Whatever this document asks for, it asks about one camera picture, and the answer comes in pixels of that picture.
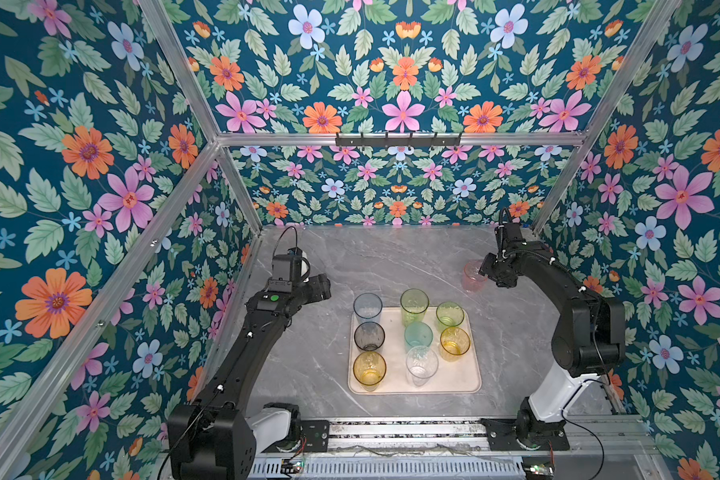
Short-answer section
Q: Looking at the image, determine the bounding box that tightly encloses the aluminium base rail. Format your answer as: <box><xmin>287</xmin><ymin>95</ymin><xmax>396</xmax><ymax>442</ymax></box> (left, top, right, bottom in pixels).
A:
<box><xmin>313</xmin><ymin>415</ymin><xmax>659</xmax><ymax>458</ymax></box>

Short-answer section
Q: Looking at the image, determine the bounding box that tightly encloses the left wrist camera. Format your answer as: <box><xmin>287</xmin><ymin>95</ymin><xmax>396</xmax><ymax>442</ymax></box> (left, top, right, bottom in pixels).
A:
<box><xmin>267</xmin><ymin>246</ymin><xmax>311</xmax><ymax>294</ymax></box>

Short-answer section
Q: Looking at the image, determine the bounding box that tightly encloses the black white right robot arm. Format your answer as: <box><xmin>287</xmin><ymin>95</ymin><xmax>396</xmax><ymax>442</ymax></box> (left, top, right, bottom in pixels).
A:
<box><xmin>479</xmin><ymin>248</ymin><xmax>626</xmax><ymax>450</ymax></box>

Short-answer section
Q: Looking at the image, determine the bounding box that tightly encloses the teal short glass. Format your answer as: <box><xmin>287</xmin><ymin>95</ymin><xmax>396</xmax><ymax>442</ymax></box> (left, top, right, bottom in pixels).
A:
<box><xmin>403</xmin><ymin>321</ymin><xmax>434</xmax><ymax>351</ymax></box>

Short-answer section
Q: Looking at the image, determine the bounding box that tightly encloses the grey tall glass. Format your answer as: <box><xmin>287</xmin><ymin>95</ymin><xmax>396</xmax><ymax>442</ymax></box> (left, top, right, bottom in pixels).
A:
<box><xmin>353</xmin><ymin>321</ymin><xmax>386</xmax><ymax>352</ymax></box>

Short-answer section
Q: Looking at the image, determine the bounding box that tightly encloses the clear short glass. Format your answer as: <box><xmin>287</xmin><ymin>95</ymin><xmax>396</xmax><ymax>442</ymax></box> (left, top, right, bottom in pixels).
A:
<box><xmin>405</xmin><ymin>346</ymin><xmax>439</xmax><ymax>387</ymax></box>

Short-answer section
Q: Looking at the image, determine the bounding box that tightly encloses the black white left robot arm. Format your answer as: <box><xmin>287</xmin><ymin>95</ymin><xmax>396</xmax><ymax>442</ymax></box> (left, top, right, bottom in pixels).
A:
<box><xmin>164</xmin><ymin>274</ymin><xmax>331</xmax><ymax>479</ymax></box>

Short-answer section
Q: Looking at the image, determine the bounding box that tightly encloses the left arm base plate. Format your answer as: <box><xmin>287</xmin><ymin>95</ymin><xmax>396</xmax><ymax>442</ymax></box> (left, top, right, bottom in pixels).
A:
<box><xmin>264</xmin><ymin>419</ymin><xmax>331</xmax><ymax>455</ymax></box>

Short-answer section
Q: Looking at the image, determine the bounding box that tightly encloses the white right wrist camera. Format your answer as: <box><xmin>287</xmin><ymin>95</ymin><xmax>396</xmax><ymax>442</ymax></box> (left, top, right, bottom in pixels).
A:
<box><xmin>496</xmin><ymin>222</ymin><xmax>525</xmax><ymax>254</ymax></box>

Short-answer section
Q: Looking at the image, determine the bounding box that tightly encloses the blue tall glass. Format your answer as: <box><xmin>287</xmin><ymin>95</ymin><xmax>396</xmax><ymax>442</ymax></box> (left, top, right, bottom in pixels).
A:
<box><xmin>353</xmin><ymin>292</ymin><xmax>383</xmax><ymax>324</ymax></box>

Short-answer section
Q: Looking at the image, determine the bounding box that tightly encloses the green short glass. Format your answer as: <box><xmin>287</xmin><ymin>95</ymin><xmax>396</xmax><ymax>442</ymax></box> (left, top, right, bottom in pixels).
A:
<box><xmin>436</xmin><ymin>301</ymin><xmax>466</xmax><ymax>332</ymax></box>

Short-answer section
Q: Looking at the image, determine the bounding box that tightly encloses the metal hook rail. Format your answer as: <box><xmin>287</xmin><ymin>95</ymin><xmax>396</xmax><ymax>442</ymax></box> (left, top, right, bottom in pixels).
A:
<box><xmin>334</xmin><ymin>132</ymin><xmax>462</xmax><ymax>148</ymax></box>

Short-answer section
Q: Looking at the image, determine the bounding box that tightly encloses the yellow tall glass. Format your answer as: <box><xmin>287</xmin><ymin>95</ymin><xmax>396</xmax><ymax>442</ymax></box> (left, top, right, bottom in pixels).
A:
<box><xmin>352</xmin><ymin>351</ymin><xmax>387</xmax><ymax>391</ymax></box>

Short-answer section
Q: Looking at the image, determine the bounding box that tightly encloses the pink short glass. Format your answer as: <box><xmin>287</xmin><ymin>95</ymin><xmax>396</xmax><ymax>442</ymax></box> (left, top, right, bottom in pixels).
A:
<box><xmin>461</xmin><ymin>260</ymin><xmax>487</xmax><ymax>293</ymax></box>

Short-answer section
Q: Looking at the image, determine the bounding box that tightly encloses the beige plastic tray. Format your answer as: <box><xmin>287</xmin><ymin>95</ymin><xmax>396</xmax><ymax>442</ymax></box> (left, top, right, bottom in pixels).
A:
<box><xmin>347</xmin><ymin>307</ymin><xmax>482</xmax><ymax>396</ymax></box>

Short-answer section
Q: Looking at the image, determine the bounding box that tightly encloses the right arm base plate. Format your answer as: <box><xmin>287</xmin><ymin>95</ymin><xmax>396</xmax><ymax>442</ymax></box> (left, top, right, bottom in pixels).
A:
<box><xmin>480</xmin><ymin>418</ymin><xmax>570</xmax><ymax>451</ymax></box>

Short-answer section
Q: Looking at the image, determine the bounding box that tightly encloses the yellow short glass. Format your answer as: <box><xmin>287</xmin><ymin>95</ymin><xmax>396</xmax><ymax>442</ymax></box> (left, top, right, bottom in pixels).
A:
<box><xmin>439</xmin><ymin>327</ymin><xmax>472</xmax><ymax>362</ymax></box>

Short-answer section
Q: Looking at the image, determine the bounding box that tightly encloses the white vented cable duct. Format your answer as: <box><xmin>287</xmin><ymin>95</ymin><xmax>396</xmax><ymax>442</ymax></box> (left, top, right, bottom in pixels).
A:
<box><xmin>249</xmin><ymin>457</ymin><xmax>526</xmax><ymax>479</ymax></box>

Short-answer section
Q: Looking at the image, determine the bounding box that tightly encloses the light green tall glass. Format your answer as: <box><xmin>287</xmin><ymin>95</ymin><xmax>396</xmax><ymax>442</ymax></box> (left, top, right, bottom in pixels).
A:
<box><xmin>400</xmin><ymin>288</ymin><xmax>430</xmax><ymax>327</ymax></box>

